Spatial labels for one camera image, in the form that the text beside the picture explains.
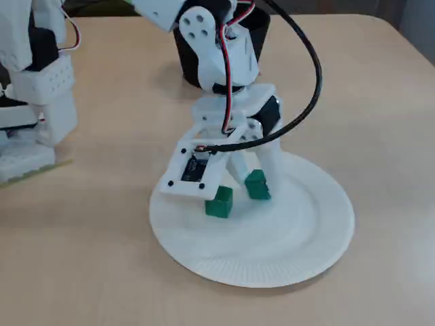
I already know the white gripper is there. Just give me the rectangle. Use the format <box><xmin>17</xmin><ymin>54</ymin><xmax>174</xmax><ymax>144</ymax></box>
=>
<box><xmin>191</xmin><ymin>83</ymin><xmax>284</xmax><ymax>202</ymax></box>

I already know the green block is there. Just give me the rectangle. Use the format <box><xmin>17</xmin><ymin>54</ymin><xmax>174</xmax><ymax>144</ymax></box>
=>
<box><xmin>205</xmin><ymin>185</ymin><xmax>234</xmax><ymax>218</ymax></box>
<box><xmin>243</xmin><ymin>168</ymin><xmax>272</xmax><ymax>201</ymax></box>

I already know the white paper plate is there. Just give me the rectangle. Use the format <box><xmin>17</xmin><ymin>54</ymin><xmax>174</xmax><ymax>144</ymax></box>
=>
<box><xmin>149</xmin><ymin>149</ymin><xmax>356</xmax><ymax>289</ymax></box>

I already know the yellow-green tape strip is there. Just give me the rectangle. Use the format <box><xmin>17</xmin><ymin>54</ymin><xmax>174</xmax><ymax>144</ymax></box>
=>
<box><xmin>0</xmin><ymin>158</ymin><xmax>74</xmax><ymax>191</ymax></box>

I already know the red white servo wire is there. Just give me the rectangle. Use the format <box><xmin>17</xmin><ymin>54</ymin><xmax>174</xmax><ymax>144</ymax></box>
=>
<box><xmin>217</xmin><ymin>0</ymin><xmax>258</xmax><ymax>135</ymax></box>
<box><xmin>59</xmin><ymin>0</ymin><xmax>84</xmax><ymax>55</ymax></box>

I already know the thick black camera cable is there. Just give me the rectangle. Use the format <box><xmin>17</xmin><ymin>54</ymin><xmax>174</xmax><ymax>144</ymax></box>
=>
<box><xmin>195</xmin><ymin>0</ymin><xmax>324</xmax><ymax>152</ymax></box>

